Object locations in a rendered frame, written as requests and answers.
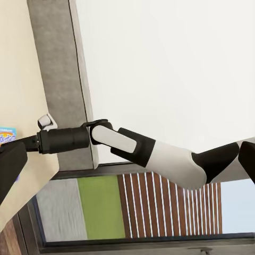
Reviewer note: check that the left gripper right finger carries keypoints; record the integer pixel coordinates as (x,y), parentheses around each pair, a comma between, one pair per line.
(247,158)

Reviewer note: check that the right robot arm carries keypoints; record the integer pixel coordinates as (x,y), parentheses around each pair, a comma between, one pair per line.
(181,166)

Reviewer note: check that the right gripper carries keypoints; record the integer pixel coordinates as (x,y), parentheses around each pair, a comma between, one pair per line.
(48,142)

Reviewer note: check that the bed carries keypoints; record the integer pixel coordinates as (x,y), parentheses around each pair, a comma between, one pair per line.
(42,70)

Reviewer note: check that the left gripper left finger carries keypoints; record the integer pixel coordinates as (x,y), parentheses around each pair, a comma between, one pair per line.
(13,157)

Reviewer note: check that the board game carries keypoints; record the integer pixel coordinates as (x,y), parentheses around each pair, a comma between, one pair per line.
(7,134)

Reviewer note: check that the door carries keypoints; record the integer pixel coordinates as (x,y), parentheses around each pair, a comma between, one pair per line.
(125,209)

